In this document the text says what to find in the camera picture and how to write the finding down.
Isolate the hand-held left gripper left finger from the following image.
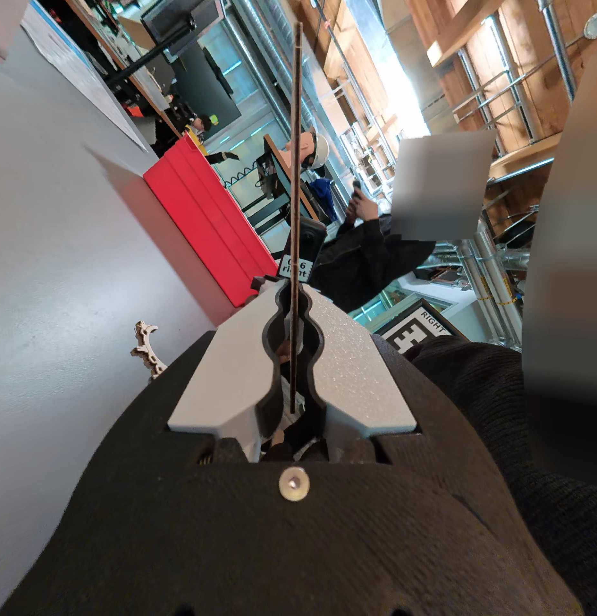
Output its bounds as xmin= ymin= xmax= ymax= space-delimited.
xmin=167 ymin=280 xmax=287 ymax=464

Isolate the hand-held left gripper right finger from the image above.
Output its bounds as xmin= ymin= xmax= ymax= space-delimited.
xmin=302 ymin=283 xmax=418 ymax=459

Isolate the wooden puzzle sheet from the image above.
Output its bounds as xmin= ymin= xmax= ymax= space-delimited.
xmin=290 ymin=21 xmax=304 ymax=415

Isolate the wooden puzzle piece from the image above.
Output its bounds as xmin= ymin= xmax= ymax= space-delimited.
xmin=130 ymin=320 xmax=168 ymax=381

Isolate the person's right forearm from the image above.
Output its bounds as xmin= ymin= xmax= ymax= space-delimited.
xmin=404 ymin=336 xmax=597 ymax=616

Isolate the grey desk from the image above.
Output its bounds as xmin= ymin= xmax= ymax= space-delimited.
xmin=0 ymin=29 xmax=241 ymax=616

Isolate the blue jacket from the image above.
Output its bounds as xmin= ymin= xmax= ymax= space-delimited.
xmin=308 ymin=178 xmax=341 ymax=223

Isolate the black table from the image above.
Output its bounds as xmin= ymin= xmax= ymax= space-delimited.
xmin=241 ymin=135 xmax=319 ymax=236

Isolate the white hard hat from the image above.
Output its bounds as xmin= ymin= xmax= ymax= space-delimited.
xmin=308 ymin=132 xmax=331 ymax=170

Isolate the red plastic bin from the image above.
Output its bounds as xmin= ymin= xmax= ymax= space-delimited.
xmin=143 ymin=132 xmax=280 ymax=309

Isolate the black monitor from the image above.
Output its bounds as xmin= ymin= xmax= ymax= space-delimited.
xmin=140 ymin=0 xmax=227 ymax=57

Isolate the white paper sheet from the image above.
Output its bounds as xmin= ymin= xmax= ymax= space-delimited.
xmin=21 ymin=0 xmax=150 ymax=153

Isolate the metal ventilation duct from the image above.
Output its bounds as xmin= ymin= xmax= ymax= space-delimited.
xmin=236 ymin=0 xmax=321 ymax=142

